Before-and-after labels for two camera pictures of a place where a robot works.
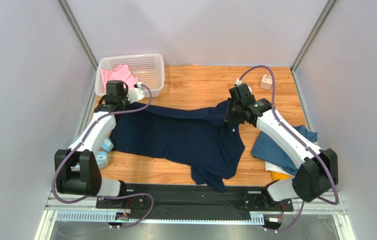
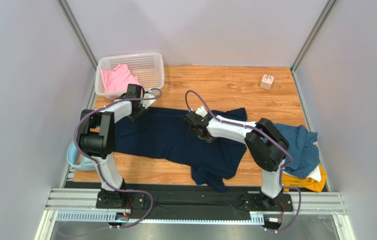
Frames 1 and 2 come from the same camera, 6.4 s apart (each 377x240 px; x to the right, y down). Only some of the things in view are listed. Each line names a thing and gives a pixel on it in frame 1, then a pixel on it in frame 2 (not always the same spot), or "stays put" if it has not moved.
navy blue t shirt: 203,137 stays put
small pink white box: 266,82 stays put
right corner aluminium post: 329,6 stays put
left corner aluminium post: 80,35 stays put
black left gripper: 127,101 → 134,117
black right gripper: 230,117 → 190,121
